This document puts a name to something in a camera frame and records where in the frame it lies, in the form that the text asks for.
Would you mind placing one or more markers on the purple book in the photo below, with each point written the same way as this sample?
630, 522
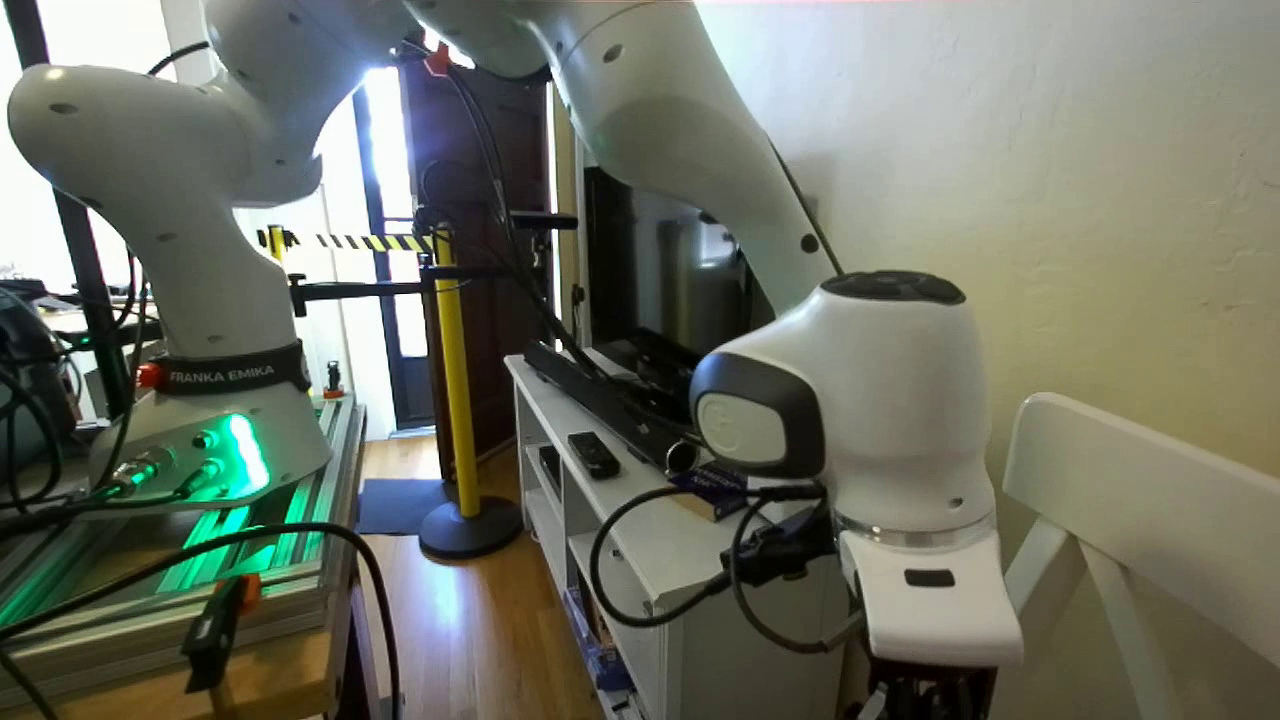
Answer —
712, 488

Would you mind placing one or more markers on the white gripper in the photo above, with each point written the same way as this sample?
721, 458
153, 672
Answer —
938, 607

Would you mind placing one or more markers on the white TV cabinet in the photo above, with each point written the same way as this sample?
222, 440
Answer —
700, 664

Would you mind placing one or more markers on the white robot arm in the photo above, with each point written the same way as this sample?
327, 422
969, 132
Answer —
863, 381

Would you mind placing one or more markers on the black soundbar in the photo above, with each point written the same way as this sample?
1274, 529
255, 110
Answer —
648, 435

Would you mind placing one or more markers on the metal robot base table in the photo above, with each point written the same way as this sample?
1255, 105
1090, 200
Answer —
109, 602

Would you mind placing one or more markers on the dark wooden door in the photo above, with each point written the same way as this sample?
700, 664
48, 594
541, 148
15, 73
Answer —
478, 158

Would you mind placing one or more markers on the yellow stanchion post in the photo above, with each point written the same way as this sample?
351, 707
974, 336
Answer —
468, 522

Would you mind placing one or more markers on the white wooden chair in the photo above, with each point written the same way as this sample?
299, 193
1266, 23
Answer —
1123, 502

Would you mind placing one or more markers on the blue floor mat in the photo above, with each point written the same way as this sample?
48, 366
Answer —
396, 505

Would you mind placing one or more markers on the black remote control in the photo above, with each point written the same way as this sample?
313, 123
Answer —
594, 453

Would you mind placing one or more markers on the black flat screen TV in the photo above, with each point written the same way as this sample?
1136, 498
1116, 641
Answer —
666, 287

